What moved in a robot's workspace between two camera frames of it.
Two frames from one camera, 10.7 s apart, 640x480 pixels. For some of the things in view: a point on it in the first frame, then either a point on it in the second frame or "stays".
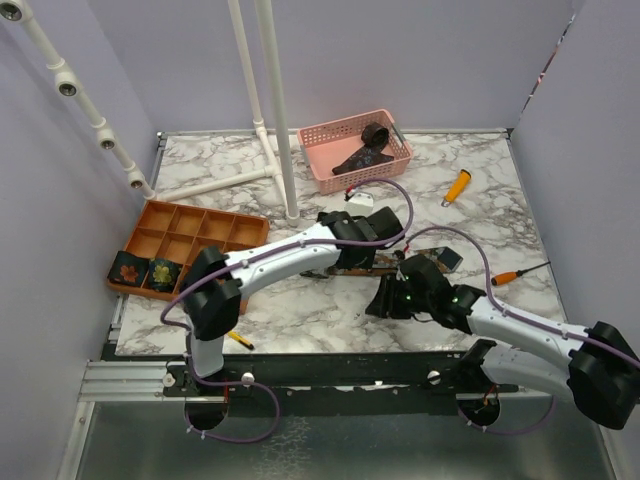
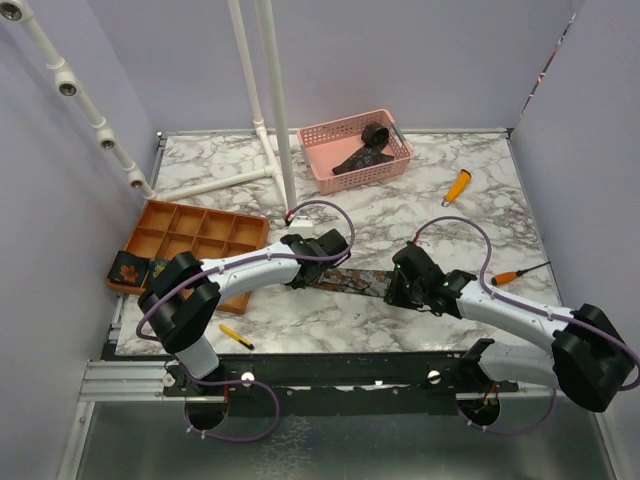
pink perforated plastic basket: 328,144 stays
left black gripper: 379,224 → 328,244
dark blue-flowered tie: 375,136 stays
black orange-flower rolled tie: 128,269 stays
